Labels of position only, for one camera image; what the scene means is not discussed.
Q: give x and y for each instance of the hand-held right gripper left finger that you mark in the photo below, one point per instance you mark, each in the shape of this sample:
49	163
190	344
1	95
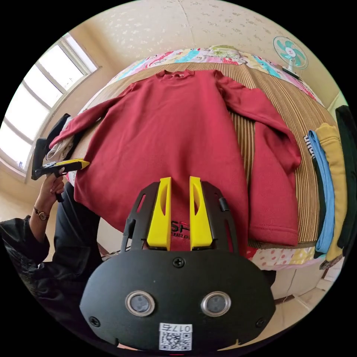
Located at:
159	217

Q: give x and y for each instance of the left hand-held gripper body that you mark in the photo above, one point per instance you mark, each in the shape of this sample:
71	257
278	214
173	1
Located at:
46	170

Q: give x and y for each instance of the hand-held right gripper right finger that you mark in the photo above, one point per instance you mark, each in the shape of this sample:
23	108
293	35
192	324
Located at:
201	220

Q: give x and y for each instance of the red long sleeve sweater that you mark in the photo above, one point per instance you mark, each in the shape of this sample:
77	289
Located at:
167	125

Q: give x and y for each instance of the person's left forearm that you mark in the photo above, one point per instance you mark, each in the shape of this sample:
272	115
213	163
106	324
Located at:
39	224

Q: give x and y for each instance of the person's left hand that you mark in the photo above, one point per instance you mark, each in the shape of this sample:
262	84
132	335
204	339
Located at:
50	189

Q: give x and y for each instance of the pile of clothes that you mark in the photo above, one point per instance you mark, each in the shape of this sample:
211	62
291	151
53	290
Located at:
62	146
332	173

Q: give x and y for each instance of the window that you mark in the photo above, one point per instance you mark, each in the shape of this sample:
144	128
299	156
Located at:
41	92

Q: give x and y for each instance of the person's body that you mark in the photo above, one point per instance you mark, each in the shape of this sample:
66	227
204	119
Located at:
55	279

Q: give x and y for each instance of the green table fan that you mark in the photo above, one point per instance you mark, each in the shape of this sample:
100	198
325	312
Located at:
290	53

